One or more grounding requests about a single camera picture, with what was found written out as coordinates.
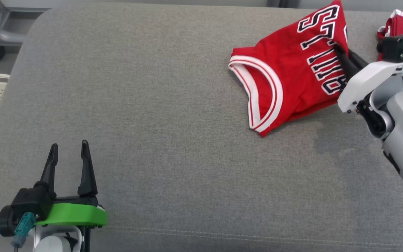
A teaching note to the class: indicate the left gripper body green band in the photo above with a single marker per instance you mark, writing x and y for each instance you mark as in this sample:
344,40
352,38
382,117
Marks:
72,215

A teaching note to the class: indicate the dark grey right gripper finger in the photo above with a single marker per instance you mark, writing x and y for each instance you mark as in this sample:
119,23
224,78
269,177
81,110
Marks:
345,63
357,62

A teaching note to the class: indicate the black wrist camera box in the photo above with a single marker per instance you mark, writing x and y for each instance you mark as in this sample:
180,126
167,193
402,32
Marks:
395,47
30,203

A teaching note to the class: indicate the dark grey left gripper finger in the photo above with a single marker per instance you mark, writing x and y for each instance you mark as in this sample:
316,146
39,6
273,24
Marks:
49,171
86,171

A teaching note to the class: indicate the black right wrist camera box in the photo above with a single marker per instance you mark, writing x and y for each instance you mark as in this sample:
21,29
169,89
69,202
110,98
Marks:
395,47

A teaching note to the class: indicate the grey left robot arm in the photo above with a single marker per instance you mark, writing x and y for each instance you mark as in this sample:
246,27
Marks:
52,243

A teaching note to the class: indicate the red jersey white trim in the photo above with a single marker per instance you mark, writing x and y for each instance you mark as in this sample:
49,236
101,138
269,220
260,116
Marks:
292,70

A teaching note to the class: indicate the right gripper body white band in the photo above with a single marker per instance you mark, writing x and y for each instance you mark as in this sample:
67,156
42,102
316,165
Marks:
369,78

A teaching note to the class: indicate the grey metal cart frame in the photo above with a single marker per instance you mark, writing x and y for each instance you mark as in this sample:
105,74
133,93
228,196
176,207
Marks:
2,33

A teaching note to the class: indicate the red shorts number 23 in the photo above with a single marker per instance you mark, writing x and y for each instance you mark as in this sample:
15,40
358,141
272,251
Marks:
402,28

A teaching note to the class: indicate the grey fabric sofa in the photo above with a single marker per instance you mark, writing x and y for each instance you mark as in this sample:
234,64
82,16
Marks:
173,122

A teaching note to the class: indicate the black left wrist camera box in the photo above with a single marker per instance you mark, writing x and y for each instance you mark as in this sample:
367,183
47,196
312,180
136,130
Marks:
30,203

